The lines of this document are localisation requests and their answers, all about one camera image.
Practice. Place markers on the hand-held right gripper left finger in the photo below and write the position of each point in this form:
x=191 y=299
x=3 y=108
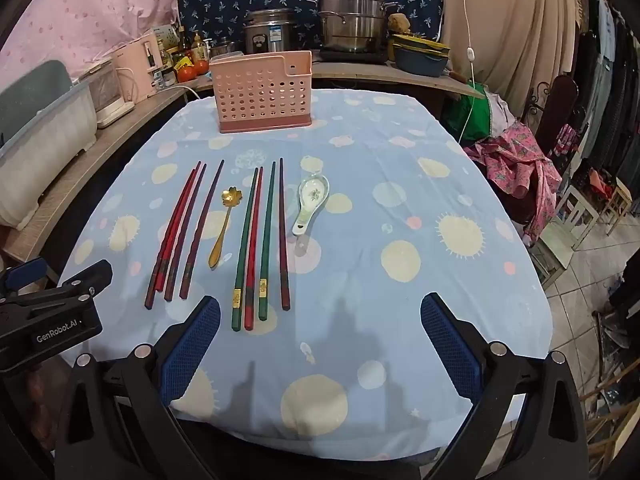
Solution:
x=192 y=350

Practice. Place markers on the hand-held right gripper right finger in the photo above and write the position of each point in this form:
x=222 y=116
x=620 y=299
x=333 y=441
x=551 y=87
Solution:
x=450 y=345

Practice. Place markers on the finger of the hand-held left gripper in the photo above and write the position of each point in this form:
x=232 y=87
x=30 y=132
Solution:
x=80 y=285
x=21 y=272

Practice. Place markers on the green chopstick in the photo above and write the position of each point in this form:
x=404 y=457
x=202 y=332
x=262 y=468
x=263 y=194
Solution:
x=236 y=315
x=263 y=305

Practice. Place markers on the dark purple chopstick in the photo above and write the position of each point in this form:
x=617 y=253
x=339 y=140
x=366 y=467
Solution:
x=170 y=292
x=186 y=285

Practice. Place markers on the dark red chopstick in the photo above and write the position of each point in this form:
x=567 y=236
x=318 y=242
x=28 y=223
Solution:
x=285 y=295

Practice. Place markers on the gold flower spoon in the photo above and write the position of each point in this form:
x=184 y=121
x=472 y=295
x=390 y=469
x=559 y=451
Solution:
x=230 y=196

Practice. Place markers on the white ceramic spoon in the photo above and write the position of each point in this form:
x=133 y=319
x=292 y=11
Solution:
x=312 y=192

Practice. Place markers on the pink perforated utensil holder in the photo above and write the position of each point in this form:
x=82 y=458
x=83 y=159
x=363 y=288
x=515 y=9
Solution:
x=250 y=95

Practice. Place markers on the grey plastic bin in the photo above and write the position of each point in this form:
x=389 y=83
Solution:
x=40 y=130

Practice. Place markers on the blue printed tablecloth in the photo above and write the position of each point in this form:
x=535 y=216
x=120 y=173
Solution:
x=380 y=210

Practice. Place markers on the white stool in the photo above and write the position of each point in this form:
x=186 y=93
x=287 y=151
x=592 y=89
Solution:
x=565 y=225

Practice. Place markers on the white blender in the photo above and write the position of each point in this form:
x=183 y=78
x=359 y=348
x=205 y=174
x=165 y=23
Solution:
x=107 y=95

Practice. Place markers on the pink printed garment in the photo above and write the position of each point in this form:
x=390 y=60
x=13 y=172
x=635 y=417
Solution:
x=505 y=160

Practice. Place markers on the wooden stool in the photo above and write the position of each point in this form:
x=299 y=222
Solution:
x=617 y=205

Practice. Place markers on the pink electric kettle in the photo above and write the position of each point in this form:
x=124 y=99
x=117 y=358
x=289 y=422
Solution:
x=135 y=65

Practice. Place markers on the green bag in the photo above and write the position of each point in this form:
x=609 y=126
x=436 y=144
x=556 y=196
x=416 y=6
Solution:
x=467 y=110

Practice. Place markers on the red tomato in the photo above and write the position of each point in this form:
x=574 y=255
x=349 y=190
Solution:
x=186 y=74
x=200 y=66

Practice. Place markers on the cluster of condiment bottles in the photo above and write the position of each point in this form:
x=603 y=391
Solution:
x=185 y=47

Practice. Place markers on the white carton box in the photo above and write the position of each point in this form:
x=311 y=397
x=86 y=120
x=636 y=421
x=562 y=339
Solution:
x=166 y=36

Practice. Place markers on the dark metal chair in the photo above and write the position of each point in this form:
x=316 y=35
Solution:
x=562 y=105

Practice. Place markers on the pink printed curtain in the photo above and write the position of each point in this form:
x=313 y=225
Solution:
x=90 y=5

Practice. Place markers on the blue bowl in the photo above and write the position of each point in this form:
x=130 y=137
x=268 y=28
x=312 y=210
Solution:
x=420 y=64

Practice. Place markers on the yellow bowl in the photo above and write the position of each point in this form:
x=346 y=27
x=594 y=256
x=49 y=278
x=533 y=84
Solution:
x=420 y=42

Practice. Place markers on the black induction cooker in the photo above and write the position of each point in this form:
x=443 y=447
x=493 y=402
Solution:
x=350 y=56

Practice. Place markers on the steel rice cooker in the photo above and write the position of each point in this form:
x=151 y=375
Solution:
x=267 y=32

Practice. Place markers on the rack of hanging clothes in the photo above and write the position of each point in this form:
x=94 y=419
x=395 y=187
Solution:
x=610 y=70

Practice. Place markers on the beige curtain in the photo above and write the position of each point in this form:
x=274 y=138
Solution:
x=505 y=25

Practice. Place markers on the brown loofah sponge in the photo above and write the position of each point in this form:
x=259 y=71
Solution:
x=400 y=22

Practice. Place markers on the steel steamer pot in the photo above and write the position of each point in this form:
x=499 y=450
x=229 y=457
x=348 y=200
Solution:
x=352 y=15

